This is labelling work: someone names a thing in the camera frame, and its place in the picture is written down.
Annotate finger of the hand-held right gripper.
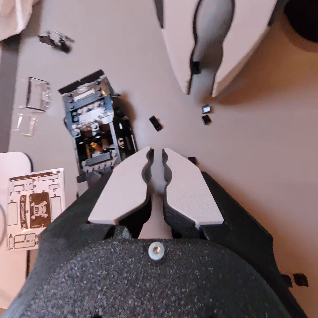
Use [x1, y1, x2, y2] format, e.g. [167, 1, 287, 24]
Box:
[213, 0, 279, 97]
[163, 0, 205, 96]

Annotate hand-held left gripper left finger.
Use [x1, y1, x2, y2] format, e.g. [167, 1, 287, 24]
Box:
[88, 147, 155, 238]

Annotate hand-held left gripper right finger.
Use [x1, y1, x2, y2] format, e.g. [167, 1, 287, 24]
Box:
[163, 148, 224, 238]

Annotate black lego car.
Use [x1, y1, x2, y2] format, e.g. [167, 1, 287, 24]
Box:
[59, 70, 138, 182]

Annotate clear flat lego piece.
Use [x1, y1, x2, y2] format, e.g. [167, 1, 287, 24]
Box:
[11, 113, 39, 136]

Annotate black lego axle assembly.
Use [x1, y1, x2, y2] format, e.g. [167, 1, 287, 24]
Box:
[39, 30, 75, 53]

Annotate clear lego windshield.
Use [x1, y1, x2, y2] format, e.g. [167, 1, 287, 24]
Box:
[25, 76, 52, 111]

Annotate sticker sheet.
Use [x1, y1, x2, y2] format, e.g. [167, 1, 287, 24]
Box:
[4, 168, 66, 250]

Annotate white booklet stand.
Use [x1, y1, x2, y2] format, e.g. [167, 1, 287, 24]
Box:
[0, 152, 38, 303]

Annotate white paper bags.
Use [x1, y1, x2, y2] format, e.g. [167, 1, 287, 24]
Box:
[0, 0, 40, 41]

